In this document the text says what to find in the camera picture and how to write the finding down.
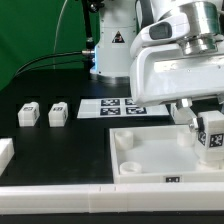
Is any grey thin cable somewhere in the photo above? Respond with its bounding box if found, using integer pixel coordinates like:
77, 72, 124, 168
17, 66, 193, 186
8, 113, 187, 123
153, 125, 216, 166
53, 0, 69, 70

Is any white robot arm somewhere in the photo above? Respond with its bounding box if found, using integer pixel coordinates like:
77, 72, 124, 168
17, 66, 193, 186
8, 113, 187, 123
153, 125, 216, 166
90, 0, 224, 130

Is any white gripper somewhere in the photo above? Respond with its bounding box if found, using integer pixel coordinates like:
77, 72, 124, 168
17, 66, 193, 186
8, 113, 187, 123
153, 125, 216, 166
130, 25, 224, 132

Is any white square tabletop tray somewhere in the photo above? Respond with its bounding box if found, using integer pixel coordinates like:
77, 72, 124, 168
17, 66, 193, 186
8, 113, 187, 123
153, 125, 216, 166
110, 125, 224, 184

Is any white front barrier wall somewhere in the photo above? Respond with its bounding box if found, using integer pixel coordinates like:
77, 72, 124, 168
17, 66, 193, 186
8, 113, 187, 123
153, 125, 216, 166
0, 182, 224, 215

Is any black cable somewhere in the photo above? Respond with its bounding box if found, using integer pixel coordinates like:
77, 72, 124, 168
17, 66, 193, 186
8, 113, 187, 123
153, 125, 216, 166
13, 49, 96, 78

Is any black vertical pole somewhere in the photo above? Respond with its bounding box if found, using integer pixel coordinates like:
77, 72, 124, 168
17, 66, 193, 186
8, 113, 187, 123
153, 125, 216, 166
81, 0, 94, 49

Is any white sheet with markers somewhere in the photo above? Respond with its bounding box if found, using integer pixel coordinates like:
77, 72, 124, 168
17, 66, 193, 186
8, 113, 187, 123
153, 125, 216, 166
77, 98, 169, 119

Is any white left barrier block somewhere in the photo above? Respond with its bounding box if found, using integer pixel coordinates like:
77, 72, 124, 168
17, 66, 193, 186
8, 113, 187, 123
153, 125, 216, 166
0, 138, 14, 176

